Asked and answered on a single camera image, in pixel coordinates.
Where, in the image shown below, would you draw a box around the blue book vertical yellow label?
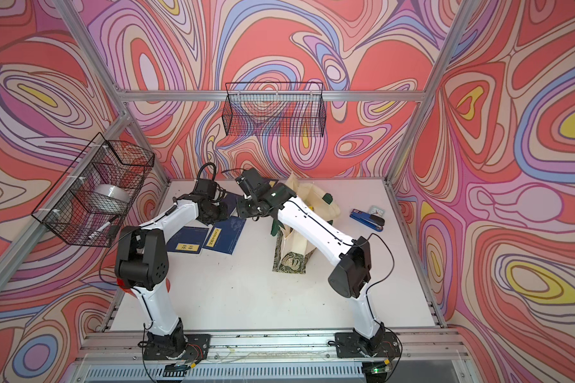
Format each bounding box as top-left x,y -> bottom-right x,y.
203,216 -> 246,255

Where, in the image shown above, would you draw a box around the cream canvas bag green handles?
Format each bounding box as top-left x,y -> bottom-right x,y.
272,173 -> 341,274

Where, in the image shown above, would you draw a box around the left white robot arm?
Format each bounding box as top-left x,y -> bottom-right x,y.
114,180 -> 229,359

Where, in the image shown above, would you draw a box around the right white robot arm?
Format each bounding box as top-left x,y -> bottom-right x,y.
236,169 -> 385,356

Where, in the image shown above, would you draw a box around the silver tape roll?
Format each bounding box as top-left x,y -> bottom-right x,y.
88,184 -> 130,215

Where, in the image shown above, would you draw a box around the blue stapler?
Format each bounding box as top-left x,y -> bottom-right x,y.
350,209 -> 385,232

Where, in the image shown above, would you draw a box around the white marker pen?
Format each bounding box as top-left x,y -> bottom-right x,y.
87,221 -> 112,241

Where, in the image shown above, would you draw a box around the red cup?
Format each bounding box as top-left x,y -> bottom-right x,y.
116,279 -> 171,296

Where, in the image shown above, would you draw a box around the back black wire basket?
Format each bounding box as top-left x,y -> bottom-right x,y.
221,81 -> 327,138

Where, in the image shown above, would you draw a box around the black wire basket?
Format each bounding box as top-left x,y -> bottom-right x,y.
31,133 -> 155,247
221,81 -> 327,138

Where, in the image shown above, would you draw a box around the left black wire basket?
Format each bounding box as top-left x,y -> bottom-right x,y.
31,133 -> 155,247

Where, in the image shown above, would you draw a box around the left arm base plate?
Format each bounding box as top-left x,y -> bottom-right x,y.
141,332 -> 211,362

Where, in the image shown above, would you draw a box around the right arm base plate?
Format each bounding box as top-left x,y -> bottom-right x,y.
332,331 -> 402,360

